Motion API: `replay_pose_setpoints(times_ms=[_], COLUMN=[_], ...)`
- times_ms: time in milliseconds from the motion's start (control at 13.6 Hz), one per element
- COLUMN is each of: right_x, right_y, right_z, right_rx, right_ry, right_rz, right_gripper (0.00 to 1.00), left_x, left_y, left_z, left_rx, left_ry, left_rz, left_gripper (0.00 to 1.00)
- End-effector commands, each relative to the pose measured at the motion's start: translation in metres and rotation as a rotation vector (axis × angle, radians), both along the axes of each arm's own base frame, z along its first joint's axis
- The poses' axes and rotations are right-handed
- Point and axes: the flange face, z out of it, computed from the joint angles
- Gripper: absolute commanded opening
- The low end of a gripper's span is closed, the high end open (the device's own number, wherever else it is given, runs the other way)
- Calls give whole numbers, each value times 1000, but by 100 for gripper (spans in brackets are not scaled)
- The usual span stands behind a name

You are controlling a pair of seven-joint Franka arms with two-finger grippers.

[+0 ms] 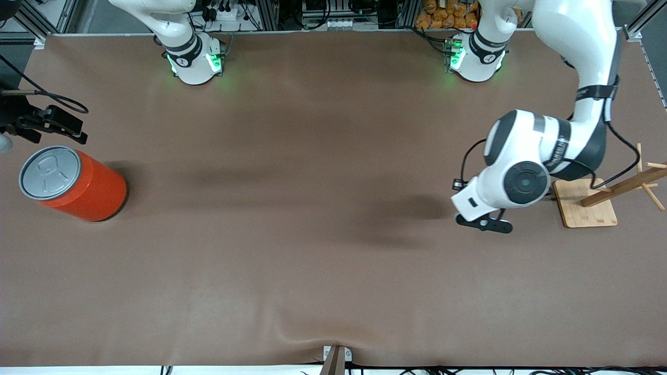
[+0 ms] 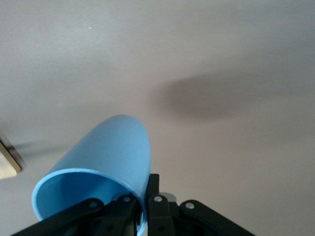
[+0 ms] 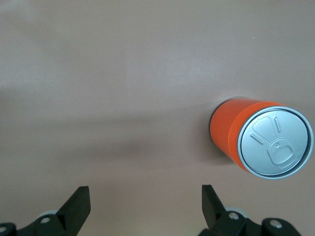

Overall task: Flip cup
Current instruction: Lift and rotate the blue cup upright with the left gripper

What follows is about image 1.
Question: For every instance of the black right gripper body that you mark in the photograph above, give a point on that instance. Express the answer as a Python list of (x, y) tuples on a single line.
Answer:
[(15, 112)]

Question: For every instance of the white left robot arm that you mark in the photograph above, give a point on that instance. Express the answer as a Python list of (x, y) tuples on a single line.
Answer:
[(568, 31)]

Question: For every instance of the wooden cup rack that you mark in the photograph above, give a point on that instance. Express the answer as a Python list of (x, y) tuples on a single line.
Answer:
[(583, 208)]

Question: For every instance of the orange can with silver lid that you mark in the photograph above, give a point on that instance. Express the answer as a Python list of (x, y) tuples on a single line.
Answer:
[(88, 190)]

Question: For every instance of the white power strip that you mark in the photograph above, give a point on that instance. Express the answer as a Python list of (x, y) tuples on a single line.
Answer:
[(226, 13)]

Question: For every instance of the pile of orange packages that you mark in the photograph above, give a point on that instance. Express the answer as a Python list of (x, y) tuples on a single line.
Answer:
[(448, 14)]

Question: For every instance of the brown table mat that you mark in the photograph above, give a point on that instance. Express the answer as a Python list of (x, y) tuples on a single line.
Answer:
[(260, 234)]

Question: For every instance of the aluminium frame post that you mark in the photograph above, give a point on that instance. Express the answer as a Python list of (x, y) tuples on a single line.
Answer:
[(31, 23), (638, 23)]

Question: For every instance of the silver metal clamp bracket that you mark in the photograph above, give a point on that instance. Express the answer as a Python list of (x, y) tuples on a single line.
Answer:
[(348, 354)]

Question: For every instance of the brown camera post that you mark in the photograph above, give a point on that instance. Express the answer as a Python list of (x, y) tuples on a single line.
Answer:
[(333, 364)]

